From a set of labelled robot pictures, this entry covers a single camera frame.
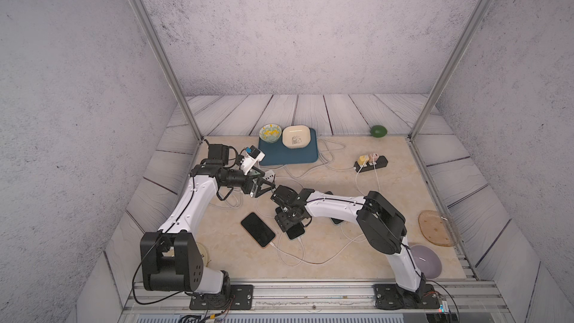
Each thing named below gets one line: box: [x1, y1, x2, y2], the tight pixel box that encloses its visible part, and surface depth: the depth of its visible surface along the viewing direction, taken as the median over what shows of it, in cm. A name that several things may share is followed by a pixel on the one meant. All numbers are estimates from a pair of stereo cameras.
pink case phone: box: [240, 211, 276, 249], surface depth 91 cm
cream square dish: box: [281, 124, 311, 149], surface depth 119 cm
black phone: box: [286, 222, 305, 240], surface depth 86 cm
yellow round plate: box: [195, 242, 209, 267], surface depth 84 cm
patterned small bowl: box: [258, 123, 283, 144], surface depth 121 cm
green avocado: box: [369, 124, 388, 138], surface depth 122 cm
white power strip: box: [262, 168, 276, 184], surface depth 104 cm
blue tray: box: [258, 127, 319, 166], surface depth 116 cm
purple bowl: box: [409, 244, 443, 280], surface depth 79 cm
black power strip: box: [353, 155, 388, 173], surface depth 109 cm
